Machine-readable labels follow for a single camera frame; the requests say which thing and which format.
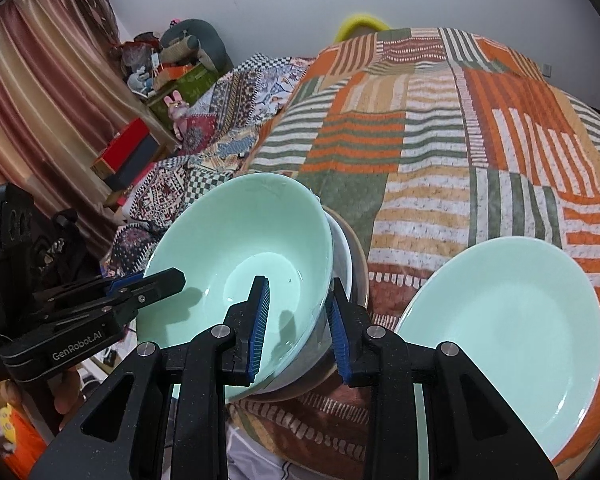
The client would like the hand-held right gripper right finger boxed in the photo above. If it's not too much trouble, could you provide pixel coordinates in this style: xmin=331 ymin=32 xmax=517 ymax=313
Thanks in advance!
xmin=325 ymin=276 xmax=560 ymax=480

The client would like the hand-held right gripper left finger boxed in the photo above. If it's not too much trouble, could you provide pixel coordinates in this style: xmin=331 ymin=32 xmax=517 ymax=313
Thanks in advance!
xmin=29 ymin=275 xmax=272 ymax=480

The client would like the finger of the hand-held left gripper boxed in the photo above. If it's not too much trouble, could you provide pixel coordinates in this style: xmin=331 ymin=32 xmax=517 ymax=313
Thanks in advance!
xmin=31 ymin=295 xmax=147 ymax=334
xmin=41 ymin=267 xmax=187 ymax=307

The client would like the pink bowl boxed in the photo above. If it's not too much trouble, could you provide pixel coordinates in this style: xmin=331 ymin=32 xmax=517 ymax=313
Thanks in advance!
xmin=251 ymin=214 xmax=371 ymax=403

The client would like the white patterned bowl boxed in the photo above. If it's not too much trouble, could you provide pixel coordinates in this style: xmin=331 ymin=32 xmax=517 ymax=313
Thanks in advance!
xmin=259 ymin=209 xmax=354 ymax=394

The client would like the green bowl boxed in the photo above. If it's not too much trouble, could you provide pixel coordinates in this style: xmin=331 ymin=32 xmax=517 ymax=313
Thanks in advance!
xmin=135 ymin=172 xmax=335 ymax=402

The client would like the green plate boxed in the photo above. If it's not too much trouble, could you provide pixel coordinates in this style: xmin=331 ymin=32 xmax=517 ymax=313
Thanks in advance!
xmin=394 ymin=236 xmax=600 ymax=462

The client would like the person's left hand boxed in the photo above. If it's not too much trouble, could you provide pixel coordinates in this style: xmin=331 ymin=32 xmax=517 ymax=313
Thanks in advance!
xmin=52 ymin=361 xmax=89 ymax=434

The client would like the dark box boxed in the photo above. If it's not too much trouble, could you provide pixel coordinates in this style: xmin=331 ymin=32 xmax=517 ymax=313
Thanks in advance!
xmin=104 ymin=134 xmax=161 ymax=191

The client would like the white cloth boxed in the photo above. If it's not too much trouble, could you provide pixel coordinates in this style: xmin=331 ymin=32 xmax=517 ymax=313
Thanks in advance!
xmin=224 ymin=425 xmax=342 ymax=480

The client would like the red box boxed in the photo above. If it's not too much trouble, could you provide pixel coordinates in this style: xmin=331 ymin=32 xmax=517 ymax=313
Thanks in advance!
xmin=90 ymin=118 xmax=151 ymax=179

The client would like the yellow toy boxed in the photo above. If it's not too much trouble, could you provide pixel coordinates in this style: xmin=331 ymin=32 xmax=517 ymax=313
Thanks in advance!
xmin=0 ymin=404 xmax=17 ymax=444

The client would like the orange clothing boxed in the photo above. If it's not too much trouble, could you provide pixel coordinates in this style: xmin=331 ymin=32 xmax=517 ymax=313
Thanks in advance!
xmin=4 ymin=409 xmax=49 ymax=479

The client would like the pink bunny toy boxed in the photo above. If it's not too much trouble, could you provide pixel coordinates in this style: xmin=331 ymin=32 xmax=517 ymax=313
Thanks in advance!
xmin=163 ymin=89 xmax=194 ymax=139

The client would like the striped brown curtain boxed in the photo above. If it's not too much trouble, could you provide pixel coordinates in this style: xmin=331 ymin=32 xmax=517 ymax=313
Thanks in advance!
xmin=0 ymin=0 xmax=177 ymax=242

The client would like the patterned patchwork quilt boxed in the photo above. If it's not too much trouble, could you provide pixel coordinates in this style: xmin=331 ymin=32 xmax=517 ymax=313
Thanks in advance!
xmin=100 ymin=52 xmax=322 ymax=282

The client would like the orange striped patchwork blanket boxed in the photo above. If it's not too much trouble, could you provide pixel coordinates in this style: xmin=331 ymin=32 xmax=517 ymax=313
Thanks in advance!
xmin=226 ymin=26 xmax=600 ymax=480

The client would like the green cardboard box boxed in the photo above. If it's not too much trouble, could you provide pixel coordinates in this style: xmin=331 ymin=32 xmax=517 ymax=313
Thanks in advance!
xmin=147 ymin=67 xmax=221 ymax=116

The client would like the grey plush toy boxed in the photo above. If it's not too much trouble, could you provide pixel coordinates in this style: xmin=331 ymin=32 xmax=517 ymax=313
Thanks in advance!
xmin=158 ymin=18 xmax=234 ymax=71

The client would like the yellow pillow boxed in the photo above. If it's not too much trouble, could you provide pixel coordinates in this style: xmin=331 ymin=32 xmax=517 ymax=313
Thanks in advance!
xmin=335 ymin=12 xmax=390 ymax=44

